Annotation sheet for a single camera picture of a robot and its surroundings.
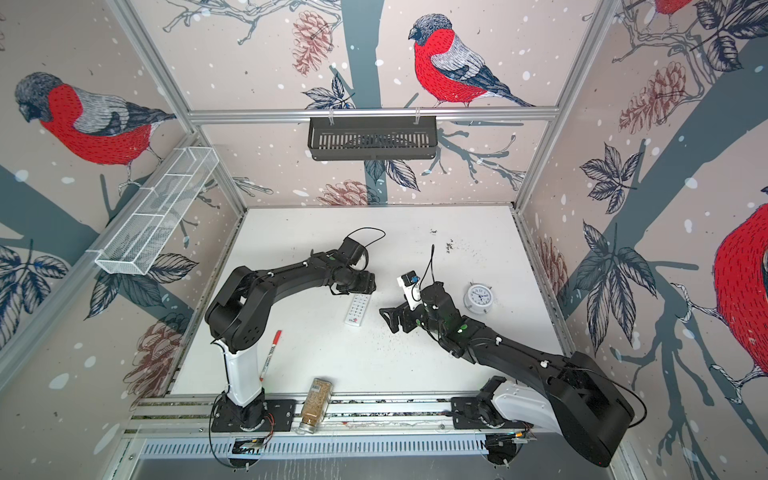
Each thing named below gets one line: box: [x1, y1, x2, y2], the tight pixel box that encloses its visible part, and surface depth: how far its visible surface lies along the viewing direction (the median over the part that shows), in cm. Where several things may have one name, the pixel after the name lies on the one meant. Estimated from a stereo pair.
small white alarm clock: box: [463, 282, 493, 314], surface depth 92 cm
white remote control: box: [344, 293, 371, 327], surface depth 92 cm
